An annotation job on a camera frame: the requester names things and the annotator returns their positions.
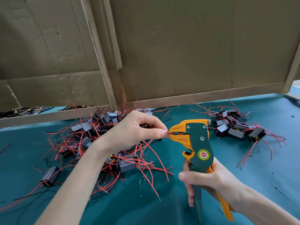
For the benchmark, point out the person's left hand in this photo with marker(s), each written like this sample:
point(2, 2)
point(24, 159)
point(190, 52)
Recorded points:
point(129, 133)

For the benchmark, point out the person's right hand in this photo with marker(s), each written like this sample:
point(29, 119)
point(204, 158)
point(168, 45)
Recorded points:
point(220, 182)

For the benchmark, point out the person's left forearm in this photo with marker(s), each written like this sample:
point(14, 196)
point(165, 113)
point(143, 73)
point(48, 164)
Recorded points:
point(75, 189)

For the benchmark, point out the person's right forearm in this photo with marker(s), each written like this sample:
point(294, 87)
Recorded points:
point(272, 208)

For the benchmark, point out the thin wooden strip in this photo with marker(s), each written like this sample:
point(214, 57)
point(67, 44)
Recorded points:
point(112, 37)

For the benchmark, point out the smooth brown cardboard panel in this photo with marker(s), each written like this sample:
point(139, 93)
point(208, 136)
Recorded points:
point(206, 44)

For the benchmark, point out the flat grey board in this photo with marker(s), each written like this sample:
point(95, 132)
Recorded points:
point(294, 90)

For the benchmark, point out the creased brown cardboard panel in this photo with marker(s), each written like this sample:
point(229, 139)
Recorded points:
point(42, 44)

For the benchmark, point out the short wooden bottom rail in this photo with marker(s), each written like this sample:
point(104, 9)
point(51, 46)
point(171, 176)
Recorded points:
point(47, 118)

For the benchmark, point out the wide wooden post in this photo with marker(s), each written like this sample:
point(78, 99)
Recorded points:
point(98, 53)

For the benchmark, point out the long wooden bottom rail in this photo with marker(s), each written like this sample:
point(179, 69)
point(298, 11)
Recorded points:
point(206, 96)

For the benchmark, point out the wooden corner post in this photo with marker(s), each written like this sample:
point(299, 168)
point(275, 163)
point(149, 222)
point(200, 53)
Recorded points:
point(292, 70)

